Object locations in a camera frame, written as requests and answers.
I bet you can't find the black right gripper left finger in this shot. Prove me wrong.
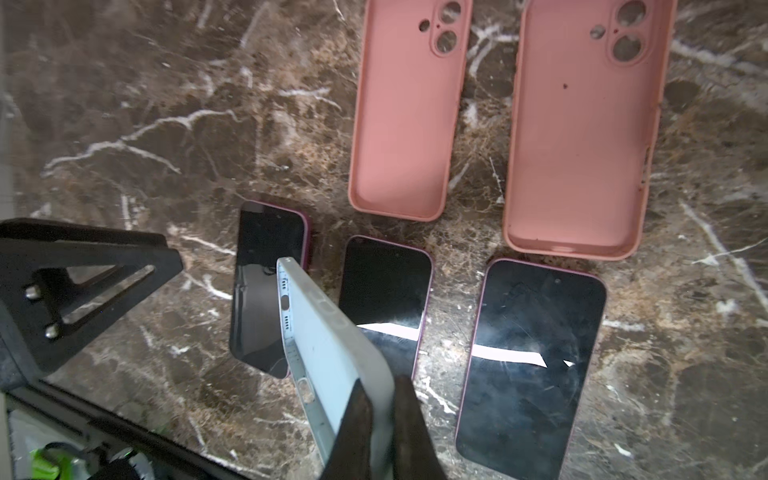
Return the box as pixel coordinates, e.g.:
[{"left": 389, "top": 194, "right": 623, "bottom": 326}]
[{"left": 319, "top": 380, "right": 373, "bottom": 480}]

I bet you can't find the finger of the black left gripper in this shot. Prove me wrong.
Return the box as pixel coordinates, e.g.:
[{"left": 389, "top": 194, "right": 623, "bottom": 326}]
[{"left": 1, "top": 218, "right": 183, "bottom": 390}]

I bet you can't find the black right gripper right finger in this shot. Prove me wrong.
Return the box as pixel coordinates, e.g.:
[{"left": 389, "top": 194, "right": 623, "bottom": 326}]
[{"left": 393, "top": 375, "right": 447, "bottom": 480}]

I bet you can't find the light blue cased phone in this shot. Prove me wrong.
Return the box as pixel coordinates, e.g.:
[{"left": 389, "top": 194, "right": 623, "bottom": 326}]
[{"left": 277, "top": 257, "right": 395, "bottom": 479}]

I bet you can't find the phone with black screen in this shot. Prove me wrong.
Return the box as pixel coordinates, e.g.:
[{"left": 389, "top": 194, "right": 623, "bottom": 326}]
[{"left": 455, "top": 259, "right": 607, "bottom": 479}]

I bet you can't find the pink phone case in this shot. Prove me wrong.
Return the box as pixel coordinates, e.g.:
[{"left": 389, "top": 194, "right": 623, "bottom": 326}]
[
  {"left": 348, "top": 1, "right": 474, "bottom": 222},
  {"left": 502, "top": 1, "right": 677, "bottom": 261}
]

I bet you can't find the green packet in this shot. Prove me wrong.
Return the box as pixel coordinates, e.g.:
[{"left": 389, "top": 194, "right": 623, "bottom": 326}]
[{"left": 30, "top": 449, "right": 74, "bottom": 480}]

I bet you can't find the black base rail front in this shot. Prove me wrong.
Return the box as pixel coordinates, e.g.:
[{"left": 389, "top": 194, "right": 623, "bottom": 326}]
[{"left": 1, "top": 382, "right": 244, "bottom": 479}]

